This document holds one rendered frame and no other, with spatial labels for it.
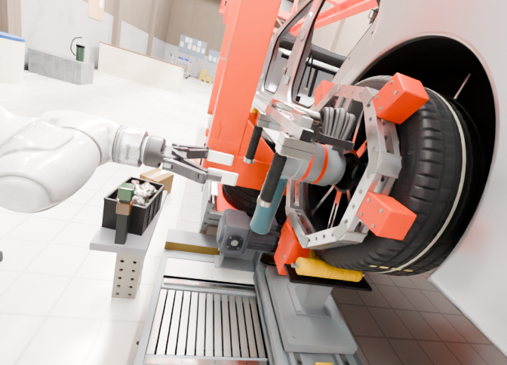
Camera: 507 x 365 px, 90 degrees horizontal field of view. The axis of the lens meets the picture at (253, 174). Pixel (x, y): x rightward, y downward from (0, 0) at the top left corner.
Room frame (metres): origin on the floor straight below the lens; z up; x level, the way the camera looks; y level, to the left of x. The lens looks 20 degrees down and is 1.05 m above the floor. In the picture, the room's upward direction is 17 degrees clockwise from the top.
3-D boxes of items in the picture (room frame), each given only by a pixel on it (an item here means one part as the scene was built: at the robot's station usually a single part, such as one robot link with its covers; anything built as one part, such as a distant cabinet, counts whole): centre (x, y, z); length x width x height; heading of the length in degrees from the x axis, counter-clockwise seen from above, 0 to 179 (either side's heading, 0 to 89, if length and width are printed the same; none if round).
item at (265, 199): (0.64, -0.05, 0.83); 0.04 x 0.04 x 0.16
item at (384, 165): (0.86, -0.24, 0.85); 0.54 x 0.07 x 0.54; 15
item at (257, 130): (0.97, 0.04, 0.83); 0.04 x 0.04 x 0.16
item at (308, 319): (0.91, -0.40, 0.32); 0.40 x 0.30 x 0.28; 15
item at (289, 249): (0.87, -0.27, 0.48); 0.16 x 0.12 x 0.17; 105
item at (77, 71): (5.07, 4.24, 0.42); 0.88 x 0.71 x 0.84; 104
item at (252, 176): (1.36, -0.12, 0.69); 0.52 x 0.17 x 0.35; 105
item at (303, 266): (0.77, -0.36, 0.51); 0.29 x 0.06 x 0.06; 105
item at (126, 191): (0.66, 0.35, 0.64); 0.04 x 0.04 x 0.04; 15
